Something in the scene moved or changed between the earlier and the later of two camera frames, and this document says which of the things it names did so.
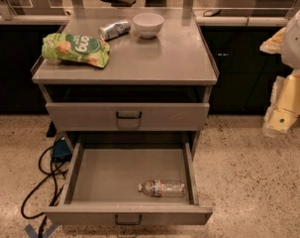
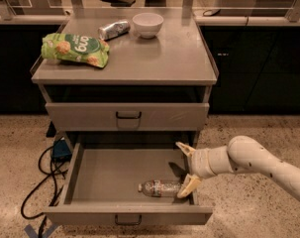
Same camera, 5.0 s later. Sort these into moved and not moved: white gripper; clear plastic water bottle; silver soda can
Moved: white gripper
Not moved: clear plastic water bottle; silver soda can
